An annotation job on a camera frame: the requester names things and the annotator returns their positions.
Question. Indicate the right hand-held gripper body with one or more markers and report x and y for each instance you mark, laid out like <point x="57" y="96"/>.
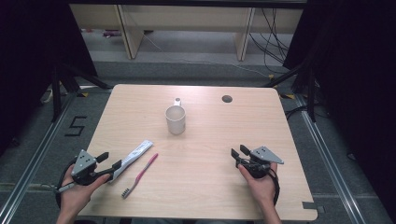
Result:
<point x="260" y="166"/>

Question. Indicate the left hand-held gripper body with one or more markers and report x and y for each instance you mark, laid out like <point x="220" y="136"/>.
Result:
<point x="81" y="166"/>

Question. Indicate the pink toothbrush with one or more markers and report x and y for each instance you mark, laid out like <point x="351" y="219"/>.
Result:
<point x="141" y="173"/>

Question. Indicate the white cup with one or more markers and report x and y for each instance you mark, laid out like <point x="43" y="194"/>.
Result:
<point x="176" y="124"/>

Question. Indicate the person's right hand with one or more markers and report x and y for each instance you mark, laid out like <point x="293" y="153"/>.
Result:
<point x="261" y="189"/>

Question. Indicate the person's left hand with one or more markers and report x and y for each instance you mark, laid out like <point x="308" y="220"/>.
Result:
<point x="76" y="196"/>

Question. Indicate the white toothpaste tube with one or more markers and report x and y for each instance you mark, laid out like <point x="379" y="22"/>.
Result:
<point x="134" y="157"/>

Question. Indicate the black tape floor mark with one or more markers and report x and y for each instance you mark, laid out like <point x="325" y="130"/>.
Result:
<point x="74" y="134"/>

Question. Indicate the yellow tape piece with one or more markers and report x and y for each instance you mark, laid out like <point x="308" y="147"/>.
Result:
<point x="288" y="96"/>
<point x="82" y="94"/>

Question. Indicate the black metal stand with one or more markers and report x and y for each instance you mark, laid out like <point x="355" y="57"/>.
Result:
<point x="311" y="93"/>
<point x="56" y="93"/>

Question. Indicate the black curtain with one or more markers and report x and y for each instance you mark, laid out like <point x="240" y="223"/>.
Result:
<point x="358" y="77"/>
<point x="28" y="62"/>

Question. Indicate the beige wooden desk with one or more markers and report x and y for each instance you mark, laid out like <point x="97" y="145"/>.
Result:
<point x="186" y="18"/>

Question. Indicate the metal floor rail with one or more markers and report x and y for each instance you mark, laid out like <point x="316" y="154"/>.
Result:
<point x="37" y="157"/>
<point x="327" y="155"/>

